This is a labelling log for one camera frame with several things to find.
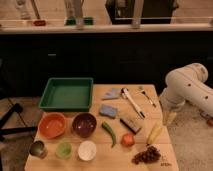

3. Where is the metal fork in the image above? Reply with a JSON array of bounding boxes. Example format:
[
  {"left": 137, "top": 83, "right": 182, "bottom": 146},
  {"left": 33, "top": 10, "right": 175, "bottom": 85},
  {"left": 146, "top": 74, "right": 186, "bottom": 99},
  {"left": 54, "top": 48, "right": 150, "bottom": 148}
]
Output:
[{"left": 139, "top": 86, "right": 156, "bottom": 108}]

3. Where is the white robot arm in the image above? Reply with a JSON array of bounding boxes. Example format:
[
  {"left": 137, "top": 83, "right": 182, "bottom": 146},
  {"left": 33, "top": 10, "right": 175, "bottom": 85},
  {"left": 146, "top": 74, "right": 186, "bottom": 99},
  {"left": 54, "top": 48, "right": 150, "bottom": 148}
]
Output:
[{"left": 159, "top": 63, "right": 213, "bottom": 126}]

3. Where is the green plastic cup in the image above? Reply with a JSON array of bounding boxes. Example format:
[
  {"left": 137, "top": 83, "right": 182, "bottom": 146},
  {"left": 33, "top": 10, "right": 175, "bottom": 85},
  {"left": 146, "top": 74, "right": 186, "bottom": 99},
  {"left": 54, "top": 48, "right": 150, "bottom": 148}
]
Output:
[{"left": 55, "top": 142, "right": 72, "bottom": 159}]

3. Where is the metal cup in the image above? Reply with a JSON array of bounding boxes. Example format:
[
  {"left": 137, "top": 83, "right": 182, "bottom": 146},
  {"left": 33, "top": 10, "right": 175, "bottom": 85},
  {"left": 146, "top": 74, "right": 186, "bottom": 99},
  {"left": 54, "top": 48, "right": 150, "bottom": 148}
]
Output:
[{"left": 29, "top": 141, "right": 48, "bottom": 159}]

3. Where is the black brush block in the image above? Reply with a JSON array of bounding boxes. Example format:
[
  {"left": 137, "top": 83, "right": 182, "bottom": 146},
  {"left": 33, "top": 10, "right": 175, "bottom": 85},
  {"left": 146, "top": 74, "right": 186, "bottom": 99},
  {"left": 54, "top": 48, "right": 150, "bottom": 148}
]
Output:
[{"left": 120, "top": 117, "right": 142, "bottom": 134}]

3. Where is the bunch of dark grapes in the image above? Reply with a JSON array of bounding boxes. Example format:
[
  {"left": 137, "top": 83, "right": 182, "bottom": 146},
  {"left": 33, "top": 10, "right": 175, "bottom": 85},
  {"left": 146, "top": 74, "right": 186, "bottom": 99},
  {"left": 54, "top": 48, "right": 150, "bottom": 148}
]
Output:
[{"left": 132, "top": 146, "right": 161, "bottom": 164}]

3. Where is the orange tomato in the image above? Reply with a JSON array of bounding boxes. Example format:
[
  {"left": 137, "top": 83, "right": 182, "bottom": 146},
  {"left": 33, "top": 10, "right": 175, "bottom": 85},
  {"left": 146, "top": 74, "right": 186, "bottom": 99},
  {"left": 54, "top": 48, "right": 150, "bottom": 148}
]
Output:
[{"left": 121, "top": 133, "right": 135, "bottom": 147}]

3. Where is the grey blue cloth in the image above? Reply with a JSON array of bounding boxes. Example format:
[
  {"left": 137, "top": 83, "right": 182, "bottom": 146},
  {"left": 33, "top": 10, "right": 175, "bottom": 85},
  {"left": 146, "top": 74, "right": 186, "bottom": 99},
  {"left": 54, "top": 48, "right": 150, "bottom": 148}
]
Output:
[{"left": 102, "top": 88, "right": 121, "bottom": 100}]

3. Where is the blue sponge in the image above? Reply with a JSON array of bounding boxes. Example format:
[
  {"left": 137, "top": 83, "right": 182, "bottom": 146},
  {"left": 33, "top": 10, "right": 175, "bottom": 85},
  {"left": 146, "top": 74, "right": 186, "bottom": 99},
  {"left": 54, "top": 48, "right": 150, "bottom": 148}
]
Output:
[{"left": 99, "top": 105, "right": 118, "bottom": 118}]

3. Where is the green chili pepper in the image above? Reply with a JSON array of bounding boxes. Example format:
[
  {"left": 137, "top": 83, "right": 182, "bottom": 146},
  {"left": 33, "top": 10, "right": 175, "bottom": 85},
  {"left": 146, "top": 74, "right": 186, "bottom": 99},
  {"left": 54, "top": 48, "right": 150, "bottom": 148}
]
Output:
[{"left": 101, "top": 122, "right": 117, "bottom": 148}]

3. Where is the dark purple bowl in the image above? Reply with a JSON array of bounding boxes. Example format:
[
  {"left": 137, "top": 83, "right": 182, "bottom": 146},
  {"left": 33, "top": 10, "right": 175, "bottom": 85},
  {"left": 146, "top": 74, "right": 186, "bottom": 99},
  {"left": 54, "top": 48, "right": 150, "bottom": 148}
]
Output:
[{"left": 72, "top": 113, "right": 97, "bottom": 138}]

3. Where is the green plastic tray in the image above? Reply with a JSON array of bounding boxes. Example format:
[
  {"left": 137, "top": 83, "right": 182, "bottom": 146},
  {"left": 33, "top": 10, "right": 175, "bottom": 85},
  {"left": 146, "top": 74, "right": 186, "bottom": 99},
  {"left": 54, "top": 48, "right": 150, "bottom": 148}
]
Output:
[{"left": 39, "top": 78, "right": 93, "bottom": 112}]

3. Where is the orange bowl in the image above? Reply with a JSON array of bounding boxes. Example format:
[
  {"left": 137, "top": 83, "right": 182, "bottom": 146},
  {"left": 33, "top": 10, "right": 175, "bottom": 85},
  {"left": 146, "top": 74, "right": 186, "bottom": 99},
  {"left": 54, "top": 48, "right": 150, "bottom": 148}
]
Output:
[{"left": 38, "top": 112, "right": 67, "bottom": 139}]

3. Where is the green box on shelf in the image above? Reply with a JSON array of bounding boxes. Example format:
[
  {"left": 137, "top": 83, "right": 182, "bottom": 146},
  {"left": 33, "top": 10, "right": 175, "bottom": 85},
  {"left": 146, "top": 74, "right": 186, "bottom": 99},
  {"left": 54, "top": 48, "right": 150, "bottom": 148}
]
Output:
[{"left": 65, "top": 17, "right": 94, "bottom": 26}]

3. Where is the black tripod stand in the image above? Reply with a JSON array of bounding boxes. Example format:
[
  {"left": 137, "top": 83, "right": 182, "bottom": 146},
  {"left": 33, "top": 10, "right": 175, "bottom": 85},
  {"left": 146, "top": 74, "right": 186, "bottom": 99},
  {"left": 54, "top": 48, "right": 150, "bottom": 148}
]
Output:
[{"left": 0, "top": 103, "right": 37, "bottom": 142}]

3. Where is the red object on shelf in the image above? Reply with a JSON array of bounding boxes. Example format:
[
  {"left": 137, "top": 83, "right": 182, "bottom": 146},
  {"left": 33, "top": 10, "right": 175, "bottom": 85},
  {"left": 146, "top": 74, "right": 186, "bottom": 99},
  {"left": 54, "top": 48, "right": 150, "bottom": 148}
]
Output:
[{"left": 33, "top": 20, "right": 46, "bottom": 26}]

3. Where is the white handled knife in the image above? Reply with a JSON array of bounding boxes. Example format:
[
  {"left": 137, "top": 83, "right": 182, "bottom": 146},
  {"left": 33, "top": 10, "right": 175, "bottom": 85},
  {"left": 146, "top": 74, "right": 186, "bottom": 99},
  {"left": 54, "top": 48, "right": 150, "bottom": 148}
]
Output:
[{"left": 121, "top": 88, "right": 145, "bottom": 119}]

